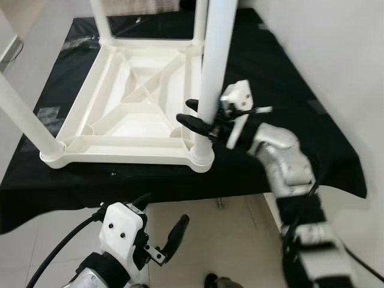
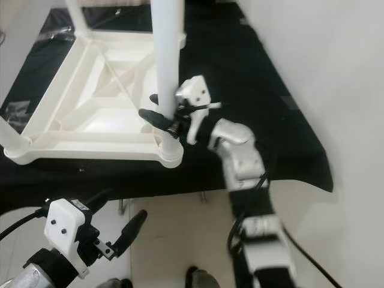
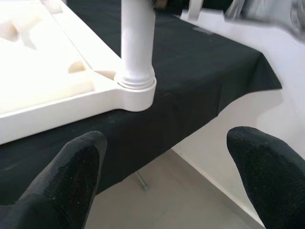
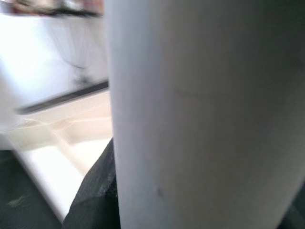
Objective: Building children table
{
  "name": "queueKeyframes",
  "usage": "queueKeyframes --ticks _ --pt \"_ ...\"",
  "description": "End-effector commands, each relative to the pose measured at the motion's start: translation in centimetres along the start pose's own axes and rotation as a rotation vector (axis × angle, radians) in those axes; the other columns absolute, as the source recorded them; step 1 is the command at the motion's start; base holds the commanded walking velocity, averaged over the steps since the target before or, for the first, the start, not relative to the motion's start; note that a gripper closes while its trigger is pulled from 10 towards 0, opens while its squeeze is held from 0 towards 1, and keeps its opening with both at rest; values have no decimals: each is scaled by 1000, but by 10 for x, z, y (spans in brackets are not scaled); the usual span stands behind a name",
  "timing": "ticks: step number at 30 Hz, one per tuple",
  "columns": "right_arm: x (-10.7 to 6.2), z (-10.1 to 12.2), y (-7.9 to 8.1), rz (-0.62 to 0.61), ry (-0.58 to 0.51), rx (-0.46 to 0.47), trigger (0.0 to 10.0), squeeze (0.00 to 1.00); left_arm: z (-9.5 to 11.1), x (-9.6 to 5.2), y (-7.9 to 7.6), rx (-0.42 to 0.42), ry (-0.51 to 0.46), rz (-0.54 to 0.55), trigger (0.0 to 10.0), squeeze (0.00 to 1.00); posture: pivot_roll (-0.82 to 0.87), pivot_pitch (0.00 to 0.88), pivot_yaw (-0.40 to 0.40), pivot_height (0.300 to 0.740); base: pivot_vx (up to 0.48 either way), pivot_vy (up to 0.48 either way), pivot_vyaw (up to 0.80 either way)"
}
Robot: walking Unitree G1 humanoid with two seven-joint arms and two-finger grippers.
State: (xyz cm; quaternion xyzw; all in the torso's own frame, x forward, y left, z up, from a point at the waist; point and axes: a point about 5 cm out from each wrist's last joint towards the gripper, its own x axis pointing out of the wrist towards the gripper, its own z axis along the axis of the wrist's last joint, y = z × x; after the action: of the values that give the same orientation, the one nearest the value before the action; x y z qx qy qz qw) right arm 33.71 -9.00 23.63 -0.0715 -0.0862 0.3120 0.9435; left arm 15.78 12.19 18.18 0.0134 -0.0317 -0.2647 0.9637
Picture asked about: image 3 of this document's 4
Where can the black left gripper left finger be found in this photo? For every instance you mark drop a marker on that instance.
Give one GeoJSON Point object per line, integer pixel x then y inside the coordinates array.
{"type": "Point", "coordinates": [59, 188]}

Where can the black tablecloth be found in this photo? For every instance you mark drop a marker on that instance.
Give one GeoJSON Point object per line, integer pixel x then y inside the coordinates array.
{"type": "Point", "coordinates": [202, 83]}

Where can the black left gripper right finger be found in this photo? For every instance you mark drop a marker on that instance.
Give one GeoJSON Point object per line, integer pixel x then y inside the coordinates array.
{"type": "Point", "coordinates": [276, 183]}

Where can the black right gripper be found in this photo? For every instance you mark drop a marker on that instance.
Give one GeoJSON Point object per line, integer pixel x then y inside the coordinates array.
{"type": "Point", "coordinates": [174, 3]}

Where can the white plastic table top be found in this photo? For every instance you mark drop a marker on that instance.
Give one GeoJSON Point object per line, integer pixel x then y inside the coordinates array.
{"type": "Point", "coordinates": [59, 71]}

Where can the metal folding table frame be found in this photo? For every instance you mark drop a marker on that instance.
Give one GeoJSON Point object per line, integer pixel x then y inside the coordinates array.
{"type": "Point", "coordinates": [142, 182]}

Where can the grey tape patch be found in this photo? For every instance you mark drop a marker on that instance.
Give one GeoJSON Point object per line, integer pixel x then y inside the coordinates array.
{"type": "Point", "coordinates": [202, 30]}

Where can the white plastic table leg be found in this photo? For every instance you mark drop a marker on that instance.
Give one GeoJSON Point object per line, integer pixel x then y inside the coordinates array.
{"type": "Point", "coordinates": [137, 43]}

